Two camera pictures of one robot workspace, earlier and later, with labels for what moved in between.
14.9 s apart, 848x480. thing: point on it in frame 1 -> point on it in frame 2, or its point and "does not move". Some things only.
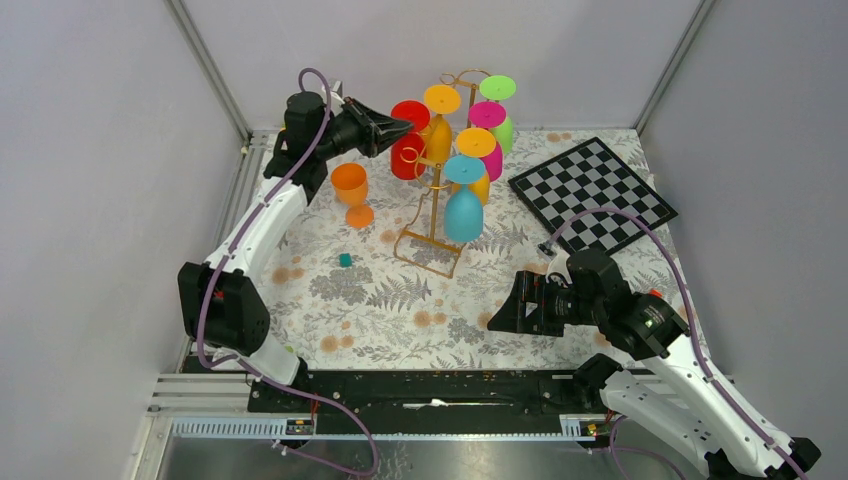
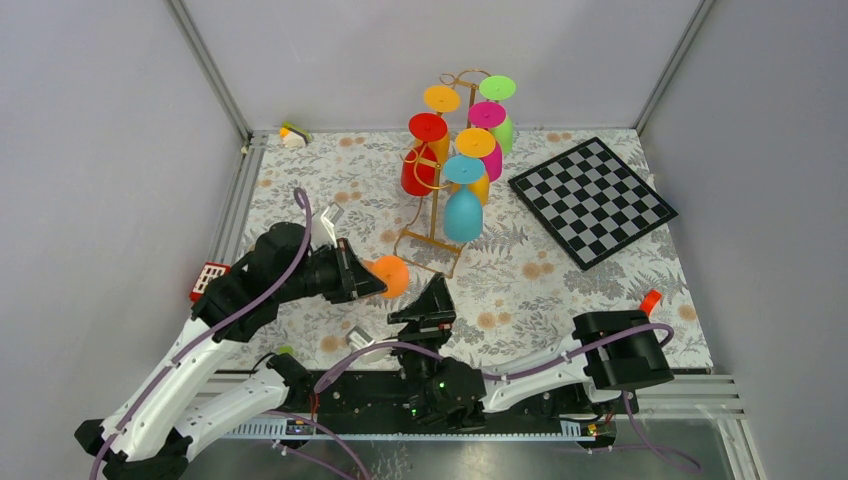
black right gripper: [531, 286] -> [436, 307]
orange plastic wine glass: [349, 182] -> [393, 271]
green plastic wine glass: [500, 87] does not move
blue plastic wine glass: [463, 210] does not move
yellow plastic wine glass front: [440, 100] does not move
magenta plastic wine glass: [490, 115] does not move
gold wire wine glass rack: [446, 79] does not move
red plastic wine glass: [408, 155] -> [420, 163]
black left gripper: [377, 131] -> [355, 278]
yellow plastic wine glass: [477, 142] does not move
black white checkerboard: [585, 177] does not move
